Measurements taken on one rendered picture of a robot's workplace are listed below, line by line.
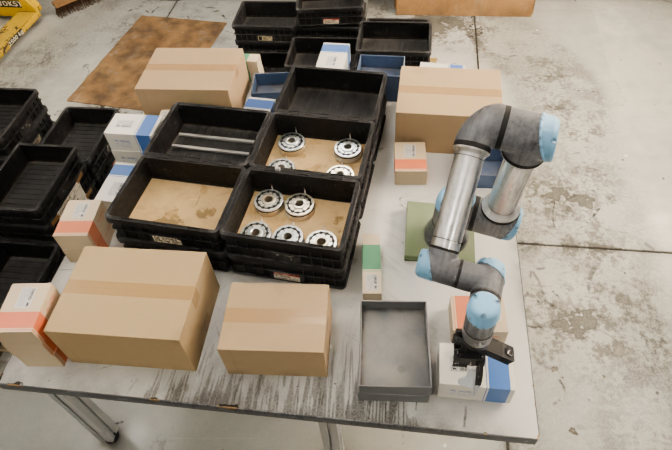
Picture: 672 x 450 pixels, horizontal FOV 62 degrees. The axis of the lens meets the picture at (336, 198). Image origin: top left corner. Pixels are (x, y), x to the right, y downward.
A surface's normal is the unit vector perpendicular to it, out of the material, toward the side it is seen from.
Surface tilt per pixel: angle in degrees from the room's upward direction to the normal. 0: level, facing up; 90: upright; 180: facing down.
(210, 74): 0
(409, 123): 90
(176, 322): 0
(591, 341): 0
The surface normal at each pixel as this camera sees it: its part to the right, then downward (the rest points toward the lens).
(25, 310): -0.06, -0.66
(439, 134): -0.15, 0.75
